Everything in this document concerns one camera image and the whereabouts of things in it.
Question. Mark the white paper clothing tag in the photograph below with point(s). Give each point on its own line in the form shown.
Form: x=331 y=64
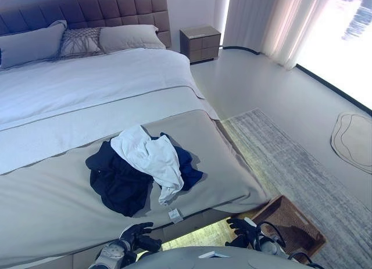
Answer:
x=176 y=215

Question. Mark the white garment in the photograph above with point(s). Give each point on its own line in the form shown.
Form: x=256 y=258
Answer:
x=148 y=158

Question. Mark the small cream round rug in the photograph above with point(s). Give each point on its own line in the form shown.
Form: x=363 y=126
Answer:
x=354 y=141

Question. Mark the beige bed throw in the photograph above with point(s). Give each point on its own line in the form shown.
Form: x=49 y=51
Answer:
x=43 y=208

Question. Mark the patterned grey cushion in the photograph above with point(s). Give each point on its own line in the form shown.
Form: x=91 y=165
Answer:
x=80 y=42

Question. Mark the long grey striped rug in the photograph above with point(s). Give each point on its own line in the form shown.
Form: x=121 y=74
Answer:
x=290 y=170

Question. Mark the black garment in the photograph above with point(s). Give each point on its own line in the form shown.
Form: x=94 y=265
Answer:
x=119 y=184

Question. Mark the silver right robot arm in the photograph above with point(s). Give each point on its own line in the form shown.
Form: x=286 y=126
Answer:
x=270 y=247

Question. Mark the brown woven basket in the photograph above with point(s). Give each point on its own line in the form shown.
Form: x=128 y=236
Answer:
x=293 y=219

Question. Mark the brown wooden nightstand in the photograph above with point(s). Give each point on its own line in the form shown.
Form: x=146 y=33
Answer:
x=200 y=45

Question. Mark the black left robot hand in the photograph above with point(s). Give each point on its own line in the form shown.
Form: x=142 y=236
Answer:
x=136 y=238

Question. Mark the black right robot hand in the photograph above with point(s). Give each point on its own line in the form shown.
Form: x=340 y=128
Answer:
x=245 y=232

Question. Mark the white duvet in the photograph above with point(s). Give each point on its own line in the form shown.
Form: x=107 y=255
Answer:
x=87 y=83

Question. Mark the large grey pillow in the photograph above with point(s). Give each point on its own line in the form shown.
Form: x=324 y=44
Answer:
x=29 y=46

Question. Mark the beige pillow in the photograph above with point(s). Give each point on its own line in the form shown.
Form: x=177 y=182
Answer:
x=130 y=38

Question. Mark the navy blue garment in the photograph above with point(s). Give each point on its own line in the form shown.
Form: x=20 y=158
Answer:
x=190 y=170

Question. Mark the sheer white curtain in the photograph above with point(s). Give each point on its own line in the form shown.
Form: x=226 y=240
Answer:
x=261 y=22

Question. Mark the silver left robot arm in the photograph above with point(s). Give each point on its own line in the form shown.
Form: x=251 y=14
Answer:
x=109 y=253

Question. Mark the bright window pane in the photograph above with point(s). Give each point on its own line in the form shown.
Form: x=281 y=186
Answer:
x=343 y=54

